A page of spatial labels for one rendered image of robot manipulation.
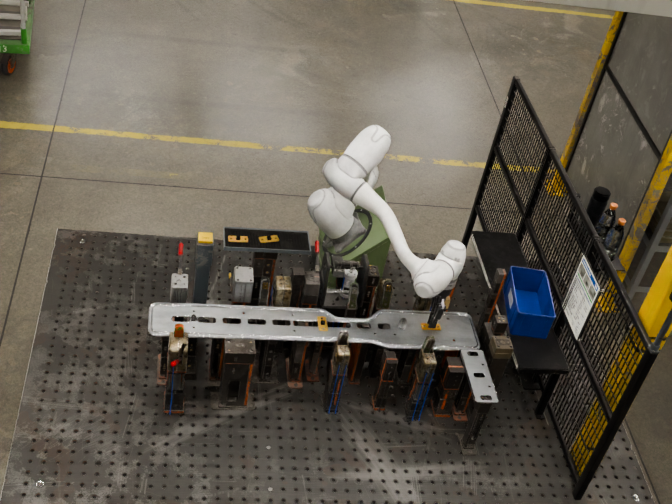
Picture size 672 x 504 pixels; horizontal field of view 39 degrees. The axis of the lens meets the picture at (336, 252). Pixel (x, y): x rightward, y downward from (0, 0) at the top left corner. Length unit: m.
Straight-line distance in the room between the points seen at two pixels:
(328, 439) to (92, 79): 4.12
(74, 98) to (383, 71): 2.50
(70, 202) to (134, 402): 2.36
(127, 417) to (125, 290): 0.75
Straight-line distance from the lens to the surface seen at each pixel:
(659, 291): 3.55
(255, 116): 7.09
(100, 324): 4.32
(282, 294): 4.01
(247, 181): 6.40
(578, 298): 4.04
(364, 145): 3.92
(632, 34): 6.24
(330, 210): 4.45
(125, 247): 4.71
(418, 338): 4.03
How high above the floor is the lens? 3.73
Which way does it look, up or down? 39 degrees down
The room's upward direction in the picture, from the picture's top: 12 degrees clockwise
